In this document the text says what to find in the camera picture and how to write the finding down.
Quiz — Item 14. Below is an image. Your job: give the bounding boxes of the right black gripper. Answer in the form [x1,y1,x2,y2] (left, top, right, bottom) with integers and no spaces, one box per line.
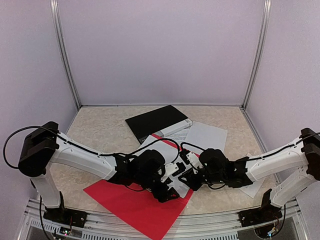
[179,167,225,191]

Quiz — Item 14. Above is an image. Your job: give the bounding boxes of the white sheet top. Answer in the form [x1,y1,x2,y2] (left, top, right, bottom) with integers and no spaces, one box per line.
[139,135,191,198]

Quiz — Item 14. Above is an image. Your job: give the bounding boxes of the white sheet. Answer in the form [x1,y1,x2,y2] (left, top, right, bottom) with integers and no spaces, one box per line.
[184,121,228,152]
[139,135,191,198]

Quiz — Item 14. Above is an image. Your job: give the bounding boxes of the red folder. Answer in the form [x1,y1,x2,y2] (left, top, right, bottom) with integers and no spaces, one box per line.
[84,134,193,240]

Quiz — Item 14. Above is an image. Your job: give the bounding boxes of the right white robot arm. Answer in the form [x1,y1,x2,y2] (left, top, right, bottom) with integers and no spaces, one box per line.
[178,128,320,222]

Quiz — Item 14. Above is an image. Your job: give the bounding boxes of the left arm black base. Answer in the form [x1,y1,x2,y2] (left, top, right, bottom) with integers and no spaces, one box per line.
[43,191,88,228]

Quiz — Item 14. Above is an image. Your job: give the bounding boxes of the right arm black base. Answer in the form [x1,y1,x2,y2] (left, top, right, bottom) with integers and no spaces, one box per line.
[238,188,283,227]

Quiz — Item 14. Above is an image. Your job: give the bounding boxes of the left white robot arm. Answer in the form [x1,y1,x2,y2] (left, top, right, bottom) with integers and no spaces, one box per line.
[18,121,180,223]

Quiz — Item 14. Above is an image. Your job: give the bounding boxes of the black folder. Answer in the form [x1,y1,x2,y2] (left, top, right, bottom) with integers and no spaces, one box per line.
[125,105,193,144]

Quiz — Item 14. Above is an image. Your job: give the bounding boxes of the printed text sheet centre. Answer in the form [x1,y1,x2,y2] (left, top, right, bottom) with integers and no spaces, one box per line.
[164,127,190,150]

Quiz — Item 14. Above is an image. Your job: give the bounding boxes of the printed text sheet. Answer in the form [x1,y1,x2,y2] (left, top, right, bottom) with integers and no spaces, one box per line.
[239,152,265,199]
[164,127,190,150]

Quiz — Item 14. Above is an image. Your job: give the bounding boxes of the blank white sheet lower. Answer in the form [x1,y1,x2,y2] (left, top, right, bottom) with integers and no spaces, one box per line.
[184,121,228,152]

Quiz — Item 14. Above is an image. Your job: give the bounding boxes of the printed text sheet right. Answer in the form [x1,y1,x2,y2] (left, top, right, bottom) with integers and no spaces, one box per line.
[239,152,265,199]

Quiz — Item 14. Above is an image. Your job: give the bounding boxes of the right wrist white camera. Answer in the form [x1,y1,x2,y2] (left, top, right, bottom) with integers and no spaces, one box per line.
[179,149,204,170]

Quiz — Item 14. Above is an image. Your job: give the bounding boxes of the aluminium front rail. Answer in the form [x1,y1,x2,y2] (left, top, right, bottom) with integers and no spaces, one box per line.
[17,199,310,240]

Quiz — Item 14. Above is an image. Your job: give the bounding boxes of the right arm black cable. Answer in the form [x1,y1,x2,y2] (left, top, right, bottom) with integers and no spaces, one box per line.
[179,132,320,227]

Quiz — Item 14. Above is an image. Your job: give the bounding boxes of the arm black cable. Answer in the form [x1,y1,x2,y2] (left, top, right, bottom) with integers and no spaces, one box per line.
[179,132,320,227]
[2,126,181,193]

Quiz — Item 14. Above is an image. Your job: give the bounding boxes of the right aluminium frame post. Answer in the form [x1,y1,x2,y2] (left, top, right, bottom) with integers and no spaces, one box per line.
[241,0,272,112]

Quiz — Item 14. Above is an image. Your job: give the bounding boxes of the aluminium frame post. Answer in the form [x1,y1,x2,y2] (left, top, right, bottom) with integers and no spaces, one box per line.
[49,0,82,111]
[241,0,272,112]

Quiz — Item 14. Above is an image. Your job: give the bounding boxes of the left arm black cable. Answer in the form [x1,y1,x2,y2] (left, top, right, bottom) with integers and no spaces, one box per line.
[2,126,181,193]

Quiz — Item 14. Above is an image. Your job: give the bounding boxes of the left aluminium frame post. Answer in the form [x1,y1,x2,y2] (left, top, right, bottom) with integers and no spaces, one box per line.
[49,0,82,111]

